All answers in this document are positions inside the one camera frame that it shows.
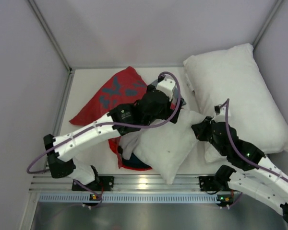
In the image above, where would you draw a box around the red pillowcase with grey print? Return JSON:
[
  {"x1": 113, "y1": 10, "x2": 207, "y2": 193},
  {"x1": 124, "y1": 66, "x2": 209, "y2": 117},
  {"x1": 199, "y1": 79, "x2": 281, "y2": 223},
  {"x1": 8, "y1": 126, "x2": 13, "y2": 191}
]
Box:
[{"x1": 69, "y1": 66, "x2": 152, "y2": 171}]

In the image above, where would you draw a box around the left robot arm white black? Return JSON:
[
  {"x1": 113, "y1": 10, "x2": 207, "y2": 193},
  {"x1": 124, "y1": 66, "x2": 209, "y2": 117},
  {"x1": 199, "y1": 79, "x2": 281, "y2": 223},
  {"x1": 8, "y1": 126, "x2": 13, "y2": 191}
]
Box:
[{"x1": 44, "y1": 80, "x2": 181, "y2": 185}]

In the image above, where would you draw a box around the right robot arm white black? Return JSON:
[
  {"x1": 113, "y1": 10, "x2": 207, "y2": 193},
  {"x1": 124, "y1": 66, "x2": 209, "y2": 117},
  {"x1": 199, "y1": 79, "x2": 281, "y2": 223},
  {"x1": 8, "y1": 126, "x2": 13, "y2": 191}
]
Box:
[{"x1": 192, "y1": 116, "x2": 288, "y2": 224}]

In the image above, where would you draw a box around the blue grey pillowcase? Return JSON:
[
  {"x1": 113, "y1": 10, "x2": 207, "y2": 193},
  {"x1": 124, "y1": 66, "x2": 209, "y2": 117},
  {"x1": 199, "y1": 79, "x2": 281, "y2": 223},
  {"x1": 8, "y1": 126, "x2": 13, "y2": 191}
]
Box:
[{"x1": 150, "y1": 78, "x2": 187, "y2": 106}]

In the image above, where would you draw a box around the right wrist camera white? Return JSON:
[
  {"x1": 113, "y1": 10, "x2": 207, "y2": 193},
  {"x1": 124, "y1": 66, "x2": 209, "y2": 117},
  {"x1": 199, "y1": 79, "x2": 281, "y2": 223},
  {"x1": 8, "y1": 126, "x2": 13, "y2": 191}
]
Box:
[{"x1": 213, "y1": 104, "x2": 227, "y2": 121}]

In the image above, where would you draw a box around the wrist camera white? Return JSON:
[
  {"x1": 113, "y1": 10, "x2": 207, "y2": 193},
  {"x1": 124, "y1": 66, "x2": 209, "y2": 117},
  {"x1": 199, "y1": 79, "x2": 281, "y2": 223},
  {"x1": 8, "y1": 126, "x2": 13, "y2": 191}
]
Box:
[
  {"x1": 213, "y1": 104, "x2": 227, "y2": 121},
  {"x1": 156, "y1": 78, "x2": 177, "y2": 101}
]

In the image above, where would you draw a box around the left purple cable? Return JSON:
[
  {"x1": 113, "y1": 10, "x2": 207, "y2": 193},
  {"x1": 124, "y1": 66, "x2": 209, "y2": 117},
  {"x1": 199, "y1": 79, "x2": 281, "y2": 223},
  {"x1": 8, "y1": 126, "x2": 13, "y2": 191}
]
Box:
[{"x1": 26, "y1": 71, "x2": 182, "y2": 209}]

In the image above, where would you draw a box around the purple cable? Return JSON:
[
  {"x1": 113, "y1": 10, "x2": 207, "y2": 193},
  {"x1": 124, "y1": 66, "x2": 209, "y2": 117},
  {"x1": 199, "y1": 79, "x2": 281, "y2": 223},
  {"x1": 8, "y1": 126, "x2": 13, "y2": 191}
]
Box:
[
  {"x1": 26, "y1": 71, "x2": 182, "y2": 209},
  {"x1": 216, "y1": 98, "x2": 288, "y2": 207}
]

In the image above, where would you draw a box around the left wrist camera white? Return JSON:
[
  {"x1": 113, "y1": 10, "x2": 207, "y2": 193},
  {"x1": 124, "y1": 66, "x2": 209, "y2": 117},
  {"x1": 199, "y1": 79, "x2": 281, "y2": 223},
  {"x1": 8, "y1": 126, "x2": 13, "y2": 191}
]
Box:
[{"x1": 156, "y1": 78, "x2": 177, "y2": 101}]

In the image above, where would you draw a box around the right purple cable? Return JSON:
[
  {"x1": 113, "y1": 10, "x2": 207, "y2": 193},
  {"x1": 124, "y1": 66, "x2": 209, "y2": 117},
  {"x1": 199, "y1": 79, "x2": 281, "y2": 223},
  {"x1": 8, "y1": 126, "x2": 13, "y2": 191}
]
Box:
[{"x1": 216, "y1": 98, "x2": 288, "y2": 207}]

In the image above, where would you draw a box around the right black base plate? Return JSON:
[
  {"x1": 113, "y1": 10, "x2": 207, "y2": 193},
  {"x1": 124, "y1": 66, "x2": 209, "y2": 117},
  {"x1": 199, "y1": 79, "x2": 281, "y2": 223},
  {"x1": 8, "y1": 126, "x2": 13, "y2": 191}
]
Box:
[{"x1": 199, "y1": 175, "x2": 240, "y2": 192}]

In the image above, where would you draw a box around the aluminium mounting rail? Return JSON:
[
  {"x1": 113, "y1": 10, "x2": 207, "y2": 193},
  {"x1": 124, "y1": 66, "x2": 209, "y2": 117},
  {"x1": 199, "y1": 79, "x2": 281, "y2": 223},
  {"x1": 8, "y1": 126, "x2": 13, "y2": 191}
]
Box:
[{"x1": 29, "y1": 173, "x2": 212, "y2": 193}]

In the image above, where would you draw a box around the white slotted cable duct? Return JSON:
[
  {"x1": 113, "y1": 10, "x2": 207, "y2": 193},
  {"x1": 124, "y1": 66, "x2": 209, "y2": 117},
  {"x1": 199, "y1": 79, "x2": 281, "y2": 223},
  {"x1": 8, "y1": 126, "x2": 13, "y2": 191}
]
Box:
[{"x1": 38, "y1": 193, "x2": 232, "y2": 204}]

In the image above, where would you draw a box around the left aluminium corner post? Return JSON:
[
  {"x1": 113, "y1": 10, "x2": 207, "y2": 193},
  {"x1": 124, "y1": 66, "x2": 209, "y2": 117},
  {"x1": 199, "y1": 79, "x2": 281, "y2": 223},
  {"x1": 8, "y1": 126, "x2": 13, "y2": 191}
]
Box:
[{"x1": 26, "y1": 0, "x2": 74, "y2": 72}]

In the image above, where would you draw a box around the aluminium corner post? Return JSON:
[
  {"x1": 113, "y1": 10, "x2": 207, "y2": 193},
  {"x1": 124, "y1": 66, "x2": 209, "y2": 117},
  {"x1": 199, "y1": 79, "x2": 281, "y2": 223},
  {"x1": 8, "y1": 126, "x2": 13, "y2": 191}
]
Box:
[
  {"x1": 26, "y1": 0, "x2": 74, "y2": 72},
  {"x1": 252, "y1": 0, "x2": 285, "y2": 50}
]

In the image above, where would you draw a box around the right aluminium corner post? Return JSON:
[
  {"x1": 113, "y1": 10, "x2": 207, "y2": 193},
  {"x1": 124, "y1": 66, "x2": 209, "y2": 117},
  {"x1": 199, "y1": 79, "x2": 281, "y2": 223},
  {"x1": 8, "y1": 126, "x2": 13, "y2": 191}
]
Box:
[{"x1": 252, "y1": 0, "x2": 285, "y2": 50}]

